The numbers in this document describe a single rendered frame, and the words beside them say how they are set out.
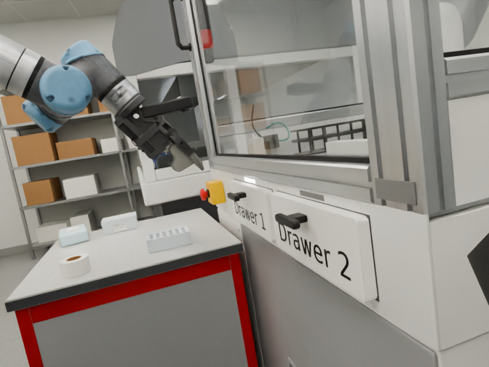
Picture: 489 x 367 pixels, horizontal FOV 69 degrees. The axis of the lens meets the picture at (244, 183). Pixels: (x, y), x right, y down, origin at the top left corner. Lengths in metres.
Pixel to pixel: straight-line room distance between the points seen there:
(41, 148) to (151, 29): 3.28
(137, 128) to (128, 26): 0.94
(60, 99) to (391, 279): 0.54
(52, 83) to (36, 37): 4.76
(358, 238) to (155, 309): 0.68
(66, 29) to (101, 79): 4.55
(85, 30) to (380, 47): 5.00
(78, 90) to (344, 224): 0.45
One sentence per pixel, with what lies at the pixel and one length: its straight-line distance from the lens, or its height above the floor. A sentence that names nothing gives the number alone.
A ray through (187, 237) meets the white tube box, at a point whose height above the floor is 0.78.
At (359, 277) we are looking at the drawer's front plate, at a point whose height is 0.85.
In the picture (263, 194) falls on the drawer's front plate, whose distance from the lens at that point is 0.74.
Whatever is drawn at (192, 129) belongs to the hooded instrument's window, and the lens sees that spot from 1.67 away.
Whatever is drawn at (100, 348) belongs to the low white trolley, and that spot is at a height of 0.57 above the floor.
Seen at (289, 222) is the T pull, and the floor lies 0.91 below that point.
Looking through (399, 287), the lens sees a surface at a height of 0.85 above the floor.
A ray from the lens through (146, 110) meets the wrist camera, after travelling 0.81.
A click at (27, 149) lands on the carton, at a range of 4.82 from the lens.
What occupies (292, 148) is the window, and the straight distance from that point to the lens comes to 0.65.
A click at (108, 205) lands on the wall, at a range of 5.12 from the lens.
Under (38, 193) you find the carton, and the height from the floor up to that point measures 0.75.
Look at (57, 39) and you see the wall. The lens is 5.33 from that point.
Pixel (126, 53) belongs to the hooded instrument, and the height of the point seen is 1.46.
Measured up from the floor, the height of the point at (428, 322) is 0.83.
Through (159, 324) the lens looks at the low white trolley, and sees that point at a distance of 1.04.
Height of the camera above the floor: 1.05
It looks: 8 degrees down
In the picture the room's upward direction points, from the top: 9 degrees counter-clockwise
